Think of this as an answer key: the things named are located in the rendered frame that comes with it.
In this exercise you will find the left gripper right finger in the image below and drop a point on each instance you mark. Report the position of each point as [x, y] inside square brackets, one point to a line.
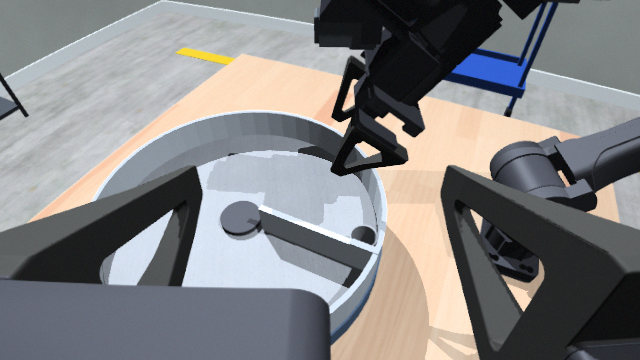
[590, 293]

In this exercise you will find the grey round turntable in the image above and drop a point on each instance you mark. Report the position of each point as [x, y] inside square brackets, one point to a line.
[280, 163]

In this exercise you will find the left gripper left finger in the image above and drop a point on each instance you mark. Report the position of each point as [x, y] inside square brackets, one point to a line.
[70, 246]

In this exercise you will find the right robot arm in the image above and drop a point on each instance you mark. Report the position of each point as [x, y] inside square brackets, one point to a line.
[455, 29]

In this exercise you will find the grey metal bushing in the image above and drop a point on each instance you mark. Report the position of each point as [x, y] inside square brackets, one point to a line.
[364, 233]

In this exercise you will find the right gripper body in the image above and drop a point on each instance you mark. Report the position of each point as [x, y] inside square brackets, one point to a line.
[371, 102]

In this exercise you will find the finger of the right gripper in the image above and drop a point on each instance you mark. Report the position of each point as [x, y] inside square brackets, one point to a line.
[354, 69]
[384, 158]

